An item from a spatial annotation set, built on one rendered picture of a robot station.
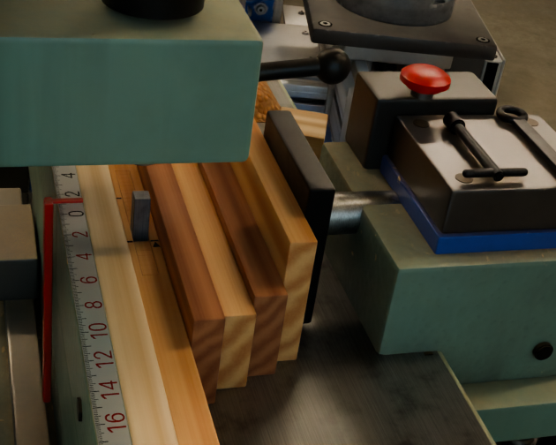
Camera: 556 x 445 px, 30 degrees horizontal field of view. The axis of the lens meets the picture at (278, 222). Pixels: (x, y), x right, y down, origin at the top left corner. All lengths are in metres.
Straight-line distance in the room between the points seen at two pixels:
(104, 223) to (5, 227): 0.19
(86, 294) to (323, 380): 0.14
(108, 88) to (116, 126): 0.02
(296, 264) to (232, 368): 0.06
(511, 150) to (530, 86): 2.72
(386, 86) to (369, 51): 0.63
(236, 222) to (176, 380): 0.12
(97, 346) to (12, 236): 0.27
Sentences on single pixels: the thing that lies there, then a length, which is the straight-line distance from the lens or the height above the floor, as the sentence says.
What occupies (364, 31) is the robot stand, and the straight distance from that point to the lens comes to 1.22.
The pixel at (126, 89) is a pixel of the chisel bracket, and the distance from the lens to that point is 0.50.
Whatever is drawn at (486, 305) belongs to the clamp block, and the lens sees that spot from 0.59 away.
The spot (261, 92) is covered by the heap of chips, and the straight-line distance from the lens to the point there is 0.81.
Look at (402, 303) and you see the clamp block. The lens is 0.56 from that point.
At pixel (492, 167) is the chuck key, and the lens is 0.56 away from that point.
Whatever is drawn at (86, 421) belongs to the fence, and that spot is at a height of 0.94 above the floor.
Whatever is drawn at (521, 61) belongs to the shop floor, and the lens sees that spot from 3.50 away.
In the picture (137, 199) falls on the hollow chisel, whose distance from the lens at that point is 0.56.
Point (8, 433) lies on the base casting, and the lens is 0.66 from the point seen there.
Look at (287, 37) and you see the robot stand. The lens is 1.41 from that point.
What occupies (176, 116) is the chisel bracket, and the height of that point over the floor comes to 1.03.
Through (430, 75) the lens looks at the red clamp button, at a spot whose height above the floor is 1.02.
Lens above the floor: 1.26
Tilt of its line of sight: 32 degrees down
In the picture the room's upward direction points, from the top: 9 degrees clockwise
